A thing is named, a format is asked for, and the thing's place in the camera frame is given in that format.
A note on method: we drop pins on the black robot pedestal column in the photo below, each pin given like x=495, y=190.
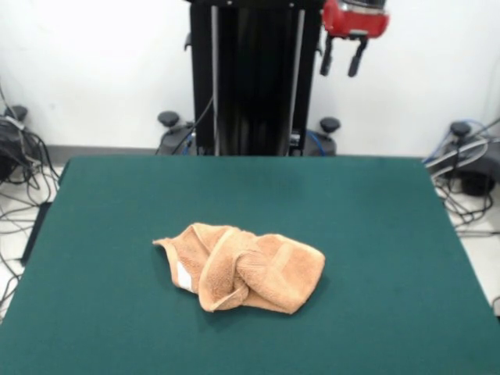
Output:
x=254, y=78

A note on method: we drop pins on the black pedestal leg with knob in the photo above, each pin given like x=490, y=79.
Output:
x=330, y=124
x=168, y=118

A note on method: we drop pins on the dark green table cloth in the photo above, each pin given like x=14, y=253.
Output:
x=117, y=312

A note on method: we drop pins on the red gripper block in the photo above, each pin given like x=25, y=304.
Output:
x=355, y=21

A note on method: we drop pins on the black pedestal foot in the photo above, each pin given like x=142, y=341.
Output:
x=15, y=111
x=460, y=129

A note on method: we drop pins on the tan terry towel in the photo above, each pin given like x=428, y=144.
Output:
x=273, y=265

